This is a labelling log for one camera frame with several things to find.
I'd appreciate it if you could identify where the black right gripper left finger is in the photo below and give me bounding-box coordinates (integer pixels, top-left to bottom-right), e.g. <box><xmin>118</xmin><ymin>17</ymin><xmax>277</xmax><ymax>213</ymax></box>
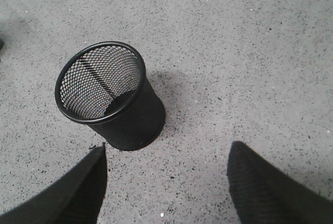
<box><xmin>1</xmin><ymin>145</ymin><xmax>107</xmax><ymax>223</ymax></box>

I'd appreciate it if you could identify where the black mesh pen bucket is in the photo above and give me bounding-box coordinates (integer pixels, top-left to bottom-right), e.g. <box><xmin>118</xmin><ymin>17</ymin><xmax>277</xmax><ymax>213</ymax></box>
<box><xmin>55</xmin><ymin>42</ymin><xmax>166</xmax><ymax>151</ymax></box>

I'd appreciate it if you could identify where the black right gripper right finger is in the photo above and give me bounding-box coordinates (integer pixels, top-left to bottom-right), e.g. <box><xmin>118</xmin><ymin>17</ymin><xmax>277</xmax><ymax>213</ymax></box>
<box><xmin>227</xmin><ymin>141</ymin><xmax>332</xmax><ymax>223</ymax></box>

